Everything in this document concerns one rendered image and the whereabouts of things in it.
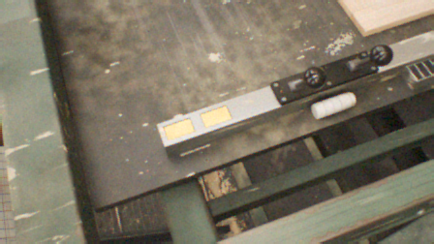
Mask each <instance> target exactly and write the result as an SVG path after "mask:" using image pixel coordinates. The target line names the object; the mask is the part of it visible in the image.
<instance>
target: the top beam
mask: <svg viewBox="0 0 434 244"><path fill-rule="evenodd" d="M55 47H56V45H55V42H54V40H53V34H52V31H51V25H50V21H49V16H48V12H47V4H46V0H0V118H1V123H2V127H1V128H2V134H3V140H4V150H5V155H6V166H7V172H8V181H9V188H10V192H11V204H12V209H13V215H14V225H15V240H16V244H101V242H100V239H99V233H98V231H97V225H96V221H95V219H94V212H93V209H92V203H91V200H90V197H89V192H88V189H87V183H86V179H85V176H84V170H83V167H82V161H81V158H80V155H79V150H78V142H77V138H76V132H75V129H74V126H73V120H72V117H71V112H70V109H69V102H68V100H67V96H66V90H65V87H64V81H63V78H62V72H61V70H60V63H59V60H58V54H57V51H56V48H55Z"/></svg>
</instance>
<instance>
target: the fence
mask: <svg viewBox="0 0 434 244"><path fill-rule="evenodd" d="M390 48H392V50H393V59H392V60H391V63H389V64H388V65H386V66H384V67H379V69H380V70H379V71H378V73H376V74H373V75H371V76H365V77H363V78H360V79H358V80H353V81H351V82H349V83H346V84H344V85H339V86H337V87H333V88H332V89H329V90H326V91H324V92H320V93H318V94H314V95H312V96H310V97H306V98H304V99H300V100H298V101H296V102H292V103H289V104H286V105H284V106H282V107H281V105H280V104H279V103H278V100H277V99H276V96H275V94H273V91H272V89H271V87H270V86H268V87H265V88H263V89H259V90H257V91H255V92H250V93H248V94H244V95H242V96H240V97H236V98H234V99H230V100H228V101H224V102H222V103H220V104H216V105H214V106H210V107H207V108H203V109H200V110H196V111H194V112H192V113H188V114H186V115H182V116H180V117H178V118H173V119H172V120H168V121H166V122H164V123H160V124H158V125H157V128H158V130H159V134H160V136H161V138H162V142H163V143H164V147H165V149H166V151H167V156H168V157H169V156H173V155H175V154H179V153H181V152H183V151H187V150H189V149H193V148H195V147H197V146H201V145H203V144H207V143H209V142H211V141H214V140H216V139H220V138H222V137H228V136H229V135H233V134H235V133H238V132H242V131H243V130H247V129H250V128H254V127H255V126H257V125H262V124H263V123H266V122H269V121H271V120H275V119H277V118H281V117H283V116H285V115H289V114H290V113H295V112H297V111H299V110H303V109H305V108H309V107H310V106H312V104H315V103H317V102H321V101H323V100H325V99H329V98H331V97H335V96H337V95H341V94H344V93H347V92H355V91H357V90H360V89H362V88H366V87H368V86H370V85H374V84H376V83H380V82H382V81H386V80H387V79H390V78H394V77H396V76H400V75H402V72H403V71H404V70H405V67H406V66H408V65H412V64H414V63H417V62H420V61H423V60H425V59H429V58H431V57H433V56H434V30H433V31H432V32H431V31H430V32H428V33H426V34H421V35H419V36H415V37H413V38H410V39H408V40H404V41H402V42H400V43H396V44H394V45H390ZM224 106H226V107H227V109H228V110H229V114H230V115H231V118H232V119H231V120H227V121H225V122H223V123H219V124H216V125H212V126H211V127H209V128H205V127H204V124H203V122H202V118H201V114H203V113H207V112H210V111H211V110H215V109H216V108H221V107H224ZM189 118H190V120H191V122H192V124H193V128H194V129H195V131H194V132H193V133H191V134H189V135H185V136H183V137H178V138H176V139H172V140H168V139H167V135H166V132H165V130H164V128H165V127H167V126H168V125H172V124H174V123H178V122H180V121H183V120H187V119H189Z"/></svg>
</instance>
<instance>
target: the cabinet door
mask: <svg viewBox="0 0 434 244"><path fill-rule="evenodd" d="M337 1H338V2H339V4H340V6H341V7H342V9H344V11H345V12H346V14H347V15H348V16H349V17H350V19H351V20H352V22H353V23H354V24H355V26H356V28H357V29H358V31H359V32H360V33H361V35H362V36H363V37H366V36H368V35H372V34H374V33H378V32H380V31H382V30H386V29H389V28H392V27H394V26H398V25H400V24H404V23H406V22H411V21H413V20H415V19H418V18H420V17H424V16H426V15H432V14H434V0H337Z"/></svg>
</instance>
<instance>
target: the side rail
mask: <svg viewBox="0 0 434 244"><path fill-rule="evenodd" d="M433 211H434V159H432V160H429V161H427V162H425V163H421V164H420V165H416V166H414V167H411V168H408V169H404V170H403V171H398V172H397V173H395V174H392V175H390V176H387V177H385V178H383V179H380V180H378V181H374V182H372V183H371V184H366V185H365V186H362V187H359V188H356V189H354V190H352V191H349V192H348V193H344V194H342V195H340V196H336V197H334V198H330V199H328V200H325V201H323V202H319V203H317V204H316V205H311V206H310V207H306V208H304V209H302V210H299V211H297V212H294V213H293V214H290V215H287V216H285V217H281V218H279V219H278V220H274V221H272V222H268V223H266V224H263V225H261V226H259V227H255V228H254V229H249V230H247V231H244V232H242V233H238V234H237V235H235V236H231V237H229V238H226V239H224V240H220V241H219V242H216V243H213V244H355V243H357V242H358V241H361V240H363V239H367V238H368V237H370V236H374V235H375V234H379V233H381V232H382V231H386V230H388V229H392V228H394V227H397V226H399V225H402V224H404V223H408V222H409V221H411V220H414V219H415V218H419V217H421V216H422V215H426V214H428V213H431V212H433Z"/></svg>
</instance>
